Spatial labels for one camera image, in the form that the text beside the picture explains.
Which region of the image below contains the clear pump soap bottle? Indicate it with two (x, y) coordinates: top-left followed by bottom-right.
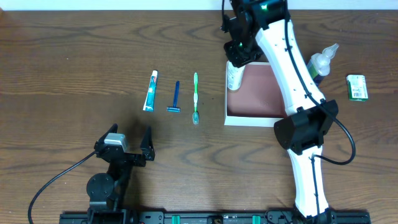
(307, 43), (339, 86)

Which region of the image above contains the blue disposable razor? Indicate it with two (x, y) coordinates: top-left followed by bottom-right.
(167, 81), (180, 113)

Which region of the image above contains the green white soap box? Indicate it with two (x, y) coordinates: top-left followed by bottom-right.
(346, 75), (368, 101)

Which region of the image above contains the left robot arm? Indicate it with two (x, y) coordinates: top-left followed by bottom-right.
(86, 124), (155, 223)

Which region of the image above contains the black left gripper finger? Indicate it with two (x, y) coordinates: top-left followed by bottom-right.
(140, 126), (155, 161)
(98, 123), (118, 144)

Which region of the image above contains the green white toothbrush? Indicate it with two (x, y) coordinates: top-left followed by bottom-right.
(192, 72), (199, 124)

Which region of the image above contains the white lotion tube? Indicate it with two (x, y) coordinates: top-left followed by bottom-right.
(226, 61), (245, 91)

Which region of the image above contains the white box pink interior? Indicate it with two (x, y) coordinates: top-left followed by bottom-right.
(224, 62), (286, 128)

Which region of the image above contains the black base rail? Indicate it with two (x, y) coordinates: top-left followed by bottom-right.
(59, 210), (371, 224)

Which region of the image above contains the teal Colgate toothpaste tube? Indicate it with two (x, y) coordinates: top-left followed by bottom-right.
(143, 70), (159, 112)

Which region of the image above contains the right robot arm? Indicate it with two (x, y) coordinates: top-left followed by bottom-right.
(221, 0), (356, 223)

